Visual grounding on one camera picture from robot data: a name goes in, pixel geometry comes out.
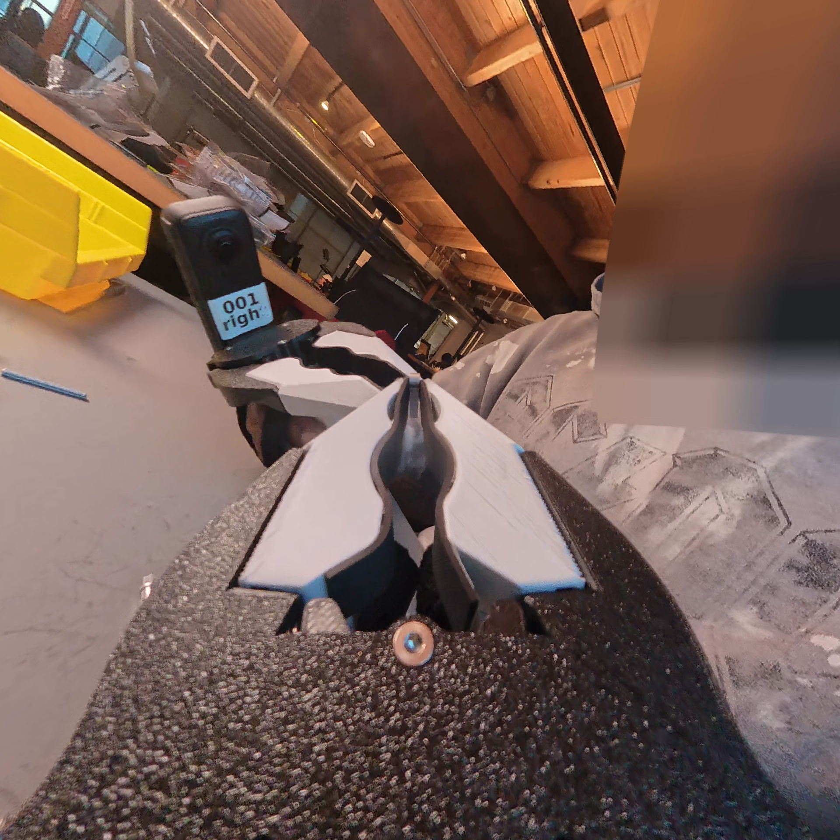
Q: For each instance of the black round lamp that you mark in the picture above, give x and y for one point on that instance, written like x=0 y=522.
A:
x=387 y=210

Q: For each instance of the person's right hand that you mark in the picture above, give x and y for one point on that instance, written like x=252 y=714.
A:
x=282 y=433

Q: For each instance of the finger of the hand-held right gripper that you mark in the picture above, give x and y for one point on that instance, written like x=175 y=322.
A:
x=361 y=352
x=309 y=391

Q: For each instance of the small yellow parts bin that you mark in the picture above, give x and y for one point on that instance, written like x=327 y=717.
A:
x=112 y=243

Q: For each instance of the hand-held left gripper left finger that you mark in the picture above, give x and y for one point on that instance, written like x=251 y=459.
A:
x=315 y=519

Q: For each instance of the light wooden beam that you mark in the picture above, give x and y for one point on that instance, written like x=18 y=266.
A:
x=131 y=180

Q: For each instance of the large yellow parts bin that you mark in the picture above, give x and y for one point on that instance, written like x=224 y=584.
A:
x=33 y=210

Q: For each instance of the clear plastic bags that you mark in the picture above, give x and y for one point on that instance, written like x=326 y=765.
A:
x=230 y=177

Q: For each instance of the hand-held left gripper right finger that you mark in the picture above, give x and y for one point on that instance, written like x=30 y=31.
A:
x=512 y=519

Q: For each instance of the thin grey axle rod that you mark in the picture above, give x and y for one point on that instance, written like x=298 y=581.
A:
x=46 y=386

